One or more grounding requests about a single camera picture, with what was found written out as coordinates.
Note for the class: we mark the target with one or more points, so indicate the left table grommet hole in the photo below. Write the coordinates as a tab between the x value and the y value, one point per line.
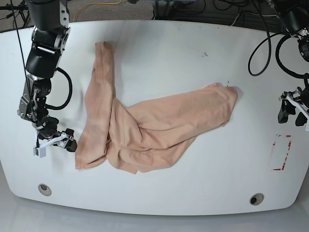
44	190

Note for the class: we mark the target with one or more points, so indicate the table grommet hole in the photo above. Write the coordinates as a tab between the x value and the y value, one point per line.
44	190
256	199

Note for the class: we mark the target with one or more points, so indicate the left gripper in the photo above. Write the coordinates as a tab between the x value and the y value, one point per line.
295	99

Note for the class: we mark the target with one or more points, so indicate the right table grommet hole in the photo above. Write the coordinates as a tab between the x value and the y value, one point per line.
256	199

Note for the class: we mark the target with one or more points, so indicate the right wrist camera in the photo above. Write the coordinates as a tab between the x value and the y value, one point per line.
39	152

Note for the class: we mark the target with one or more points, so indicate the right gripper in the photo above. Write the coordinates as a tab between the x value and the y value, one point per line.
47	130

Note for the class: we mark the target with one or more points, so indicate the red tape rectangle marking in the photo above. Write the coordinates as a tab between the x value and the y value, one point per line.
280	151

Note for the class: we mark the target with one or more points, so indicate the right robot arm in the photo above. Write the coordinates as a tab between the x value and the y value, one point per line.
51	30

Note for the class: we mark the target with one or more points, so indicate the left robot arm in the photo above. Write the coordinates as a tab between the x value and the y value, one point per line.
294	15

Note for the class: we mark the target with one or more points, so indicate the peach T-shirt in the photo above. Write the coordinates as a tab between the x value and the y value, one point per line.
149	135

